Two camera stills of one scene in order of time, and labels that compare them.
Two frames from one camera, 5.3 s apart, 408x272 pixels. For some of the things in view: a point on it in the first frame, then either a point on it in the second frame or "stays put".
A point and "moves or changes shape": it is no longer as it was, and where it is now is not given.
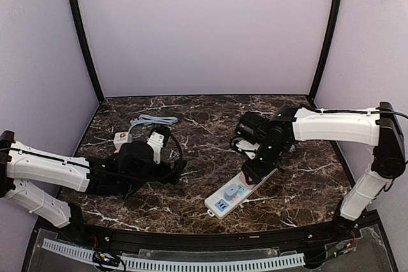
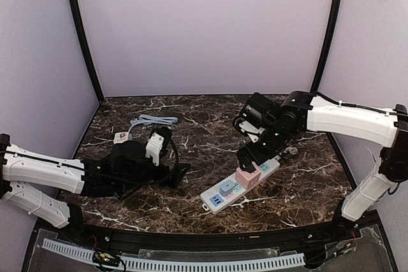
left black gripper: x=172 y=170 stays put
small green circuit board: x=105 y=258 stays put
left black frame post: x=80 y=29 stays put
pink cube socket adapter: x=243 y=180 moves or changes shape
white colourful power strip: x=228 y=197 moves or changes shape
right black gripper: x=255 y=174 -> x=247 y=158
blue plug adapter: x=230 y=192 moves or changes shape
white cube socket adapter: x=121 y=138 stays put
